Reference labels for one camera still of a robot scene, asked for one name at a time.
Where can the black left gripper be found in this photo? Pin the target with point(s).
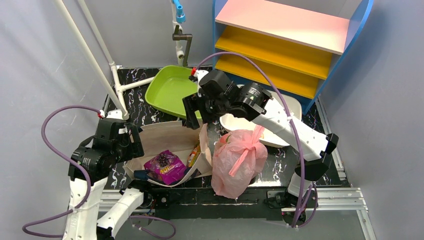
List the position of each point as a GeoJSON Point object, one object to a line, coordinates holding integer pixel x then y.
{"type": "Point", "coordinates": [134, 140]}

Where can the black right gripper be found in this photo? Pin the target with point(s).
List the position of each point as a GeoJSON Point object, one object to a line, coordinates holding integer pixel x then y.
{"type": "Point", "coordinates": [191, 110]}

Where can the cream canvas tote bag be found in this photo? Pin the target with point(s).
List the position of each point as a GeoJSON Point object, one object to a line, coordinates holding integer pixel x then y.
{"type": "Point", "coordinates": [179, 140]}

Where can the orange snack packet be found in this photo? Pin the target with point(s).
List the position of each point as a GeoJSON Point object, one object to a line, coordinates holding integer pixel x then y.
{"type": "Point", "coordinates": [193, 156]}

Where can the purple snack packet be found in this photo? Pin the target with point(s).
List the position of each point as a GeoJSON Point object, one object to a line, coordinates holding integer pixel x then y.
{"type": "Point", "coordinates": [166, 168]}

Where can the pink plastic grocery bag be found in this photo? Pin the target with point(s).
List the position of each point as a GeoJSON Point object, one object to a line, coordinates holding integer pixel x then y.
{"type": "Point", "coordinates": [238, 157]}

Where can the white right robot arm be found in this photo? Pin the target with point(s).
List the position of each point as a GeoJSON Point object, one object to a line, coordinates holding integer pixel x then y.
{"type": "Point", "coordinates": [313, 147]}

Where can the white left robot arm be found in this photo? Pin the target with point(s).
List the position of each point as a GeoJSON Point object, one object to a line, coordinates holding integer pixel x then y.
{"type": "Point", "coordinates": [88, 178]}

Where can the green plastic tray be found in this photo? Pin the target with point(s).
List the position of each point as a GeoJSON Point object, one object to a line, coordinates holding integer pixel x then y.
{"type": "Point", "coordinates": [168, 88]}

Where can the white plastic tray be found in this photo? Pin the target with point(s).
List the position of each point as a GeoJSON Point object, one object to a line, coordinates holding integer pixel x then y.
{"type": "Point", "coordinates": [269, 138]}

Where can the blue yellow pink shelf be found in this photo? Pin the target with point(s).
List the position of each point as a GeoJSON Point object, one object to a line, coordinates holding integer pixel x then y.
{"type": "Point", "coordinates": [299, 49]}

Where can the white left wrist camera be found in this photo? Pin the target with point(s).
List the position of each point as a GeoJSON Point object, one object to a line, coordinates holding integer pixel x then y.
{"type": "Point", "coordinates": [113, 114]}

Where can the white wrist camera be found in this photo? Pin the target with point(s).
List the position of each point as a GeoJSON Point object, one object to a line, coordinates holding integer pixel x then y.
{"type": "Point", "coordinates": [196, 76]}
{"type": "Point", "coordinates": [113, 114]}

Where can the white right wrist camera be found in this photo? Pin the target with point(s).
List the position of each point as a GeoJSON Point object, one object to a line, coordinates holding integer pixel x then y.
{"type": "Point", "coordinates": [196, 76]}

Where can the white pvc pipe frame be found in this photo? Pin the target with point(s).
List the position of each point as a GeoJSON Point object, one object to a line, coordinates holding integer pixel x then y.
{"type": "Point", "coordinates": [88, 42]}

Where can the metal faucet bracket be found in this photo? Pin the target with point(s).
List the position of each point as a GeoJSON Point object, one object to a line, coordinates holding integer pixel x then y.
{"type": "Point", "coordinates": [183, 45]}

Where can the black metal base rail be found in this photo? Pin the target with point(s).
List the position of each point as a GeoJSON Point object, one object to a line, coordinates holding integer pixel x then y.
{"type": "Point", "coordinates": [267, 203]}

